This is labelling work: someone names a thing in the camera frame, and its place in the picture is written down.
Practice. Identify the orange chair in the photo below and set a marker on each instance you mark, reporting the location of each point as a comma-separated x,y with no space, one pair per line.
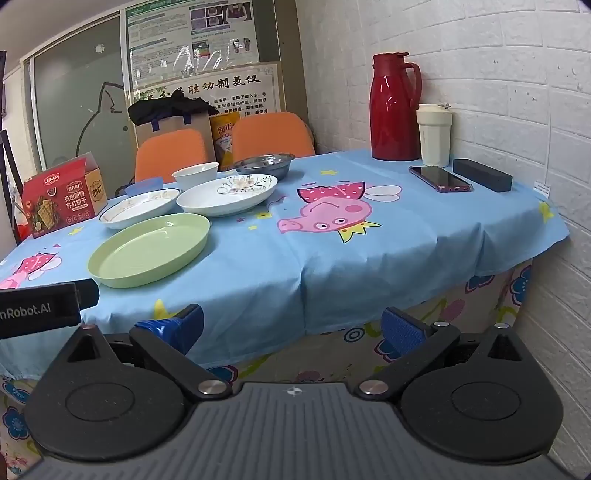
162,155
271,133

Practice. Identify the white chinese text poster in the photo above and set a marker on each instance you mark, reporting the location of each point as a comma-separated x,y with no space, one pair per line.
249,90

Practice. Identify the red thermos jug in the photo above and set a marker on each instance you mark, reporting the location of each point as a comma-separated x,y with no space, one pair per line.
395,96

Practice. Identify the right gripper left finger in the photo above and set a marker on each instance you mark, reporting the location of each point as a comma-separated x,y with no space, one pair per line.
166,342

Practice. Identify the white ribbed bowl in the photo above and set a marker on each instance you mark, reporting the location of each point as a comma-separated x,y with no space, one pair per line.
195,175

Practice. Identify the blue cartoon pig tablecloth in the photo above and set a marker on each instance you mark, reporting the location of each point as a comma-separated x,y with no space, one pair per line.
343,238

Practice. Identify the cream white cup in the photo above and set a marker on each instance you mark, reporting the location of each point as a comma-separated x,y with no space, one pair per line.
435,127

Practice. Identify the yellow snack bag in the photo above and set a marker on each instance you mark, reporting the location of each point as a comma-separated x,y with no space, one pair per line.
221,131

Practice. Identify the stainless steel bowl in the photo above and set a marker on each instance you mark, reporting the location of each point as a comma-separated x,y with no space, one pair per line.
277,165

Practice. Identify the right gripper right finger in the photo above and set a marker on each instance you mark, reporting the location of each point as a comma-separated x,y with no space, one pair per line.
420,347

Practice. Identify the red cracker box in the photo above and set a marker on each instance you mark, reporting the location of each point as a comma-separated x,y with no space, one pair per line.
64,195

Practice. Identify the green framed wall poster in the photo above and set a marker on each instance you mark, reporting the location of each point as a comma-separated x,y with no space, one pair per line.
173,39

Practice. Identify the right orange chair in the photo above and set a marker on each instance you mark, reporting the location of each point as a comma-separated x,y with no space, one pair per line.
271,133

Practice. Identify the blue translucent bowl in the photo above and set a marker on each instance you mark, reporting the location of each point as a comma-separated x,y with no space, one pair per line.
144,186

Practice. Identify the brown cardboard box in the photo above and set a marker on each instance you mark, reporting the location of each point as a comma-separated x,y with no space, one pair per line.
197,122

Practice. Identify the green plastic plate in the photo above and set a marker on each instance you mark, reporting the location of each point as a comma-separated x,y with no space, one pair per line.
149,250

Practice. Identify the white floral plate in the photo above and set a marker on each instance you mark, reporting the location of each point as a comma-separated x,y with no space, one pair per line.
227,196

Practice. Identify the frosted glass panel with cartoon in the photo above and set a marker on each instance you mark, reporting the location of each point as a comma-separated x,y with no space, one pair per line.
77,103

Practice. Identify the floral under tablecloth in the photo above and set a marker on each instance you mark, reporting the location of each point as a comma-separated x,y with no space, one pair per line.
132,406

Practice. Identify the left orange chair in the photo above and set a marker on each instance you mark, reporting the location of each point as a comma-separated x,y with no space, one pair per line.
162,155

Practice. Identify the black rectangular case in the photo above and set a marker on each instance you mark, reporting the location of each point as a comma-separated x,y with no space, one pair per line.
484,175

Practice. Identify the smartphone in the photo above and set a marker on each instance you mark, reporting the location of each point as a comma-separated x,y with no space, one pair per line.
440,179

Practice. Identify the white gold-rimmed plate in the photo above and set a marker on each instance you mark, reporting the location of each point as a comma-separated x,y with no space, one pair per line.
139,208

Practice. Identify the black folding stand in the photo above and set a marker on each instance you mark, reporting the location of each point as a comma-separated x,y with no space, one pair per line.
12,186

